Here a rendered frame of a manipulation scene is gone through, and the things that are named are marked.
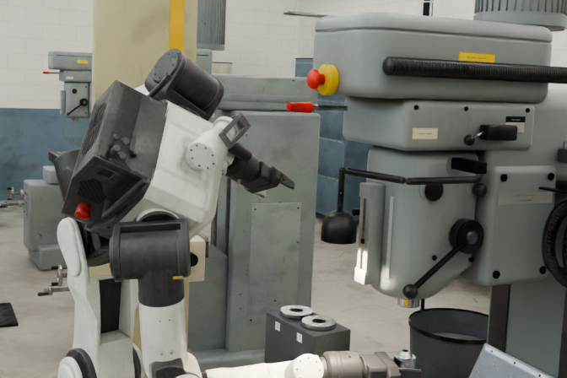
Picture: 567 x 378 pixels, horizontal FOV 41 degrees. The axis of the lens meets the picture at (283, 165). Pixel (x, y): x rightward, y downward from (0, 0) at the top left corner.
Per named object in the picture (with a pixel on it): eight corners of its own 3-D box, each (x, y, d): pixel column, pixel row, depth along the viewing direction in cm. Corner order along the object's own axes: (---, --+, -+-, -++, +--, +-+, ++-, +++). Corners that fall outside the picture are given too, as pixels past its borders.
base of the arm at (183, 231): (113, 299, 146) (107, 256, 139) (116, 252, 156) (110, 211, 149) (191, 294, 148) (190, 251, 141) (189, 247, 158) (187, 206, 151)
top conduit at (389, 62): (391, 75, 136) (392, 56, 135) (379, 75, 139) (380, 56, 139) (575, 84, 155) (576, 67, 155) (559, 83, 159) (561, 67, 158)
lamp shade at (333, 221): (313, 239, 154) (315, 208, 153) (337, 234, 159) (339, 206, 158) (338, 245, 149) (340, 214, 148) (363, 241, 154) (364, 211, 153)
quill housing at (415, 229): (402, 309, 151) (412, 150, 147) (349, 282, 169) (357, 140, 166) (477, 300, 159) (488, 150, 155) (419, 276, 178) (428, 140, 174)
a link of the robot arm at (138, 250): (123, 310, 144) (117, 243, 140) (126, 290, 152) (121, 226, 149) (184, 305, 145) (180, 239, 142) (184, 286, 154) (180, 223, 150)
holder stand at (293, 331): (310, 407, 190) (314, 332, 188) (262, 377, 208) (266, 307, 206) (347, 398, 197) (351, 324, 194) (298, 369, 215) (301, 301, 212)
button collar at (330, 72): (329, 95, 146) (331, 64, 145) (315, 94, 152) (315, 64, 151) (338, 95, 147) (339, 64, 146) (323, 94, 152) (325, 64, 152)
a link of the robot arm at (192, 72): (138, 98, 171) (181, 80, 163) (145, 66, 175) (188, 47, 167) (174, 121, 179) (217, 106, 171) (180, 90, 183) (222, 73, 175)
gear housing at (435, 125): (402, 151, 144) (406, 99, 143) (339, 139, 166) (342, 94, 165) (536, 151, 159) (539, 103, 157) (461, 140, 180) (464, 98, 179)
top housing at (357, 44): (365, 98, 138) (370, 9, 136) (300, 92, 161) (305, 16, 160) (556, 104, 158) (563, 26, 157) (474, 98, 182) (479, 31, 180)
